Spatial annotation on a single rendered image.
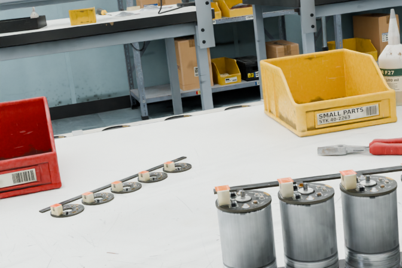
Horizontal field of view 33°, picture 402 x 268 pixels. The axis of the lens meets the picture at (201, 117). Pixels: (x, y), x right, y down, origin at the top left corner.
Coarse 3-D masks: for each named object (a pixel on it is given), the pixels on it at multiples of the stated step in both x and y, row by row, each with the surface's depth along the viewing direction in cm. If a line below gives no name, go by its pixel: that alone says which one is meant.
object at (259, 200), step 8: (232, 192) 30; (248, 192) 30; (256, 192) 30; (264, 192) 30; (216, 200) 30; (232, 200) 30; (256, 200) 29; (264, 200) 29; (224, 208) 29; (232, 208) 29; (240, 208) 29; (248, 208) 28; (256, 208) 28
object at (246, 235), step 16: (224, 224) 29; (240, 224) 29; (256, 224) 29; (272, 224) 29; (224, 240) 29; (240, 240) 29; (256, 240) 29; (272, 240) 29; (224, 256) 30; (240, 256) 29; (256, 256) 29; (272, 256) 29
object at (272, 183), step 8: (384, 168) 32; (392, 168) 31; (400, 168) 31; (312, 176) 32; (320, 176) 31; (328, 176) 31; (336, 176) 31; (248, 184) 31; (256, 184) 31; (264, 184) 31; (272, 184) 31; (216, 192) 31
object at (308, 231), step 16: (304, 192) 29; (288, 208) 29; (304, 208) 29; (320, 208) 29; (288, 224) 29; (304, 224) 29; (320, 224) 29; (288, 240) 29; (304, 240) 29; (320, 240) 29; (336, 240) 30; (288, 256) 30; (304, 256) 29; (320, 256) 29; (336, 256) 30
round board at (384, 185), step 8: (376, 176) 31; (384, 176) 30; (376, 184) 30; (384, 184) 29; (392, 184) 29; (344, 192) 29; (352, 192) 29; (360, 192) 29; (368, 192) 29; (376, 192) 29; (384, 192) 29
